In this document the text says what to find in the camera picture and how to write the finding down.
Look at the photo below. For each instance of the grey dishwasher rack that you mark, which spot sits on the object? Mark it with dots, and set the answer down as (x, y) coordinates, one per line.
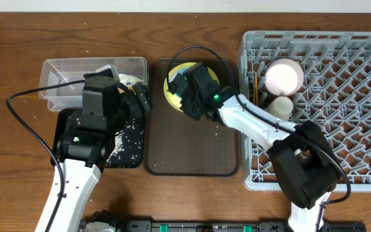
(336, 90)

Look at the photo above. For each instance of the yellow plate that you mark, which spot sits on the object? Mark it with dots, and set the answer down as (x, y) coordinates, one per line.
(174, 100)

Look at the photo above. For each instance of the rice food waste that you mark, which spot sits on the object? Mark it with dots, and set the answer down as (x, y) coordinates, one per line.
(129, 145)

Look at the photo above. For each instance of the white paper cup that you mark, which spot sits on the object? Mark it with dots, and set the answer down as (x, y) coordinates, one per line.
(281, 107)

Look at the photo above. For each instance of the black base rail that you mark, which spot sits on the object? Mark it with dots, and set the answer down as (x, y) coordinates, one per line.
(106, 221)

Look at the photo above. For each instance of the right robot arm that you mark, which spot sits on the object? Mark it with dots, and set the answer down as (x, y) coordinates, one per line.
(303, 162)

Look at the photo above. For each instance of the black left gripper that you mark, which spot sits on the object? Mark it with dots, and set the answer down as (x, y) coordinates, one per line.
(129, 100)

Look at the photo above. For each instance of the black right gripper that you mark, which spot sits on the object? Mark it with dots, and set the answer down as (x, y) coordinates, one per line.
(189, 104)

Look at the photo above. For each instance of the blue bowl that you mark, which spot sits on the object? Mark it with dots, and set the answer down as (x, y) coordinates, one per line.
(177, 79)

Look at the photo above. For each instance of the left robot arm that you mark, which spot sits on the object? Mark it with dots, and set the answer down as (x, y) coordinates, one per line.
(84, 140)

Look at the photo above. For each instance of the white tissue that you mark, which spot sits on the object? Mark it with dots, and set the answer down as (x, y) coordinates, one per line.
(130, 80)

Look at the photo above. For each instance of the clear plastic bin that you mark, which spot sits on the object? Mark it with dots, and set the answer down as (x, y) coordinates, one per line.
(60, 71)

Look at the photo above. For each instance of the dark brown serving tray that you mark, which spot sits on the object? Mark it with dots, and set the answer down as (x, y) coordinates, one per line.
(177, 145)

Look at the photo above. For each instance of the black plastic tray bin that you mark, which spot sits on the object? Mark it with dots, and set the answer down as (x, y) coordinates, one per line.
(61, 125)

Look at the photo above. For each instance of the white bowl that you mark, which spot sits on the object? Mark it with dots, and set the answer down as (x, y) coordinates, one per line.
(284, 77)

